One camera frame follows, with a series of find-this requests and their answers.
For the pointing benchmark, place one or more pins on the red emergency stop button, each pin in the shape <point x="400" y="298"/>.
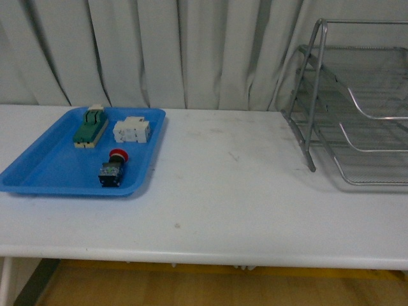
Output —
<point x="111" y="173"/>

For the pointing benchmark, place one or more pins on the white circuit breaker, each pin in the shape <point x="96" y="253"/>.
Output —
<point x="132" y="129"/>

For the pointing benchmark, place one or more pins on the white curtain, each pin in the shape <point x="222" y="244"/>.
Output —
<point x="227" y="55"/>

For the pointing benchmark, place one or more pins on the blue plastic tray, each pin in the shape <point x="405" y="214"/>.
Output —
<point x="52" y="165"/>

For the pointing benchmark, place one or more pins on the green knife switch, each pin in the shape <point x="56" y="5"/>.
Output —
<point x="93" y="126"/>

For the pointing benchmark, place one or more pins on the silver wire mesh rack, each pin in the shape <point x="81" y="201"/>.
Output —
<point x="352" y="100"/>

